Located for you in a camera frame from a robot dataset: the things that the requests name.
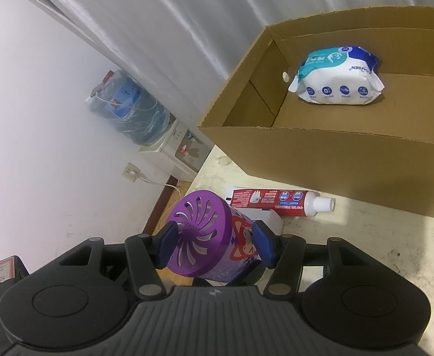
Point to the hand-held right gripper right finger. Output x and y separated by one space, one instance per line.
263 243

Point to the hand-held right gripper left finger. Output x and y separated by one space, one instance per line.
167 244

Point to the white rectangular box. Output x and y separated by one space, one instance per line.
272 219

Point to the red toothpaste tube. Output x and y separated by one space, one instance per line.
276 200

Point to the purple air freshener jar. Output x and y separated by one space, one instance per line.
209 230

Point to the brown cardboard box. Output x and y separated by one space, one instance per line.
332 155

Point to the blue wet wipes pack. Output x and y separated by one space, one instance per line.
335 78

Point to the white water dispenser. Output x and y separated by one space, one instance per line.
176 148

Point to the white round table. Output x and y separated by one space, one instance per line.
387 237

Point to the blue water bottle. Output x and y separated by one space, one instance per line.
131 107

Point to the white satin curtain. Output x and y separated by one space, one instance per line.
165 26

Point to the white wall socket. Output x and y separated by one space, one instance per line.
131 172

